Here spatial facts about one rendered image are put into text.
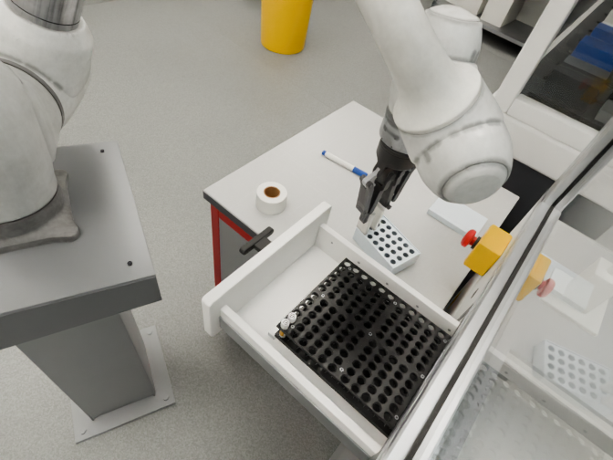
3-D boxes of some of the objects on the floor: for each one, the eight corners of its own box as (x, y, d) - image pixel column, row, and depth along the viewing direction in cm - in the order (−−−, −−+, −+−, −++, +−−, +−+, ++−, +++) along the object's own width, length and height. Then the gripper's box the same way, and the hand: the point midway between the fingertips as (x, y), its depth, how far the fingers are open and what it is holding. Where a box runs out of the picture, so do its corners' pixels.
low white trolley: (212, 330, 149) (202, 189, 91) (314, 242, 184) (353, 99, 126) (330, 444, 130) (410, 356, 72) (419, 321, 165) (520, 196, 107)
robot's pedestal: (66, 356, 135) (-57, 208, 77) (155, 326, 147) (107, 179, 89) (76, 444, 119) (-68, 342, 62) (175, 403, 131) (133, 285, 73)
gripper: (417, 119, 72) (379, 205, 90) (356, 138, 65) (328, 228, 84) (446, 141, 69) (401, 227, 87) (385, 165, 62) (349, 253, 80)
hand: (370, 217), depth 83 cm, fingers closed
